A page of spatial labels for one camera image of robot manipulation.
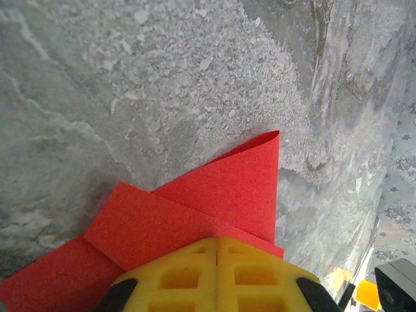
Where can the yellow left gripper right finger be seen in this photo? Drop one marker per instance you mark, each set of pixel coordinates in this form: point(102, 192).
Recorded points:
point(260, 286)

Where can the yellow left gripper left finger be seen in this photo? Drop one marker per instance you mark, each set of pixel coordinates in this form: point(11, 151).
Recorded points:
point(175, 286)

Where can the red cloth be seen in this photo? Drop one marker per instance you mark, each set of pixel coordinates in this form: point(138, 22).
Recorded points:
point(195, 201)

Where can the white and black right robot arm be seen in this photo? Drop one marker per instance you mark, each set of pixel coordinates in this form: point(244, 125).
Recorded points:
point(396, 286)

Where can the orange yellow block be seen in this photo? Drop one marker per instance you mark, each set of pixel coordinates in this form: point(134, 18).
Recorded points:
point(369, 294)

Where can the aluminium side rail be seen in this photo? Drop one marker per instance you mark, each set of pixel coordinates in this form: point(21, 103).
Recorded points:
point(367, 250)

